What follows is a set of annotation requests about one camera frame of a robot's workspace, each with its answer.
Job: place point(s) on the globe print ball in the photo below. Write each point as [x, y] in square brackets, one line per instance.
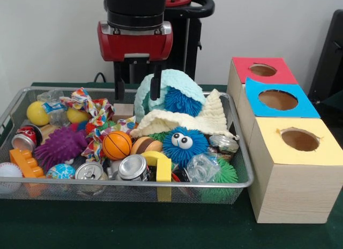
[60, 172]

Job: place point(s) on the yellow plastic block toy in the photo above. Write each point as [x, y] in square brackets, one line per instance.
[162, 167]

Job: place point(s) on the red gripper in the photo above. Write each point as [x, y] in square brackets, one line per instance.
[134, 45]

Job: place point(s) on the green spiky ball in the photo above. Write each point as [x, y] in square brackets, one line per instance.
[225, 174]

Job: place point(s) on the clear crinkled plastic toy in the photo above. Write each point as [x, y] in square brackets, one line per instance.
[202, 167]

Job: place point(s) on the black chair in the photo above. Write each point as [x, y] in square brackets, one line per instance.
[329, 56]

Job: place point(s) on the small orange basketball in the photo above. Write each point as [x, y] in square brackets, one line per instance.
[117, 145]

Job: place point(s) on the wooden cube block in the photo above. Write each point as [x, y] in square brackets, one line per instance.
[123, 111]

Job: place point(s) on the purple spiky ball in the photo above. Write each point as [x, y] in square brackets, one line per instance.
[60, 147]

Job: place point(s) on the dark green table cloth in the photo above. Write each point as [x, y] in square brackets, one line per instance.
[134, 227]

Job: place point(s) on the blue fuzzy ball with eyes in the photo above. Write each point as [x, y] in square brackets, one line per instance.
[185, 151]

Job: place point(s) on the cream yellow waffle cloth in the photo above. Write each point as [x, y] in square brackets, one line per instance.
[211, 118]

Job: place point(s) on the red soda can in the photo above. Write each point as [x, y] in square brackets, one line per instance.
[25, 137]

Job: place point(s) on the orange plastic block toy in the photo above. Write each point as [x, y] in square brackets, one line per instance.
[25, 164]

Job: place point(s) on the wooden box with three holes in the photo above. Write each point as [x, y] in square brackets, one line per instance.
[295, 190]

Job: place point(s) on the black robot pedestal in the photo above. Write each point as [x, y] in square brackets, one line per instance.
[185, 45]

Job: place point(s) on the mint green waffle cloth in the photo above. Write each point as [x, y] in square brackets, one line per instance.
[185, 80]

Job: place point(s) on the silver metal can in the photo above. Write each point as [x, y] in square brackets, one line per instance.
[132, 167]

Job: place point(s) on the yellow ball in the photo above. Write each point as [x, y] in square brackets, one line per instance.
[37, 114]
[76, 116]

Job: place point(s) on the white baseball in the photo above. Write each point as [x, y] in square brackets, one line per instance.
[9, 171]

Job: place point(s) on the blue spiky ball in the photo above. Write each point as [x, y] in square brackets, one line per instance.
[183, 102]

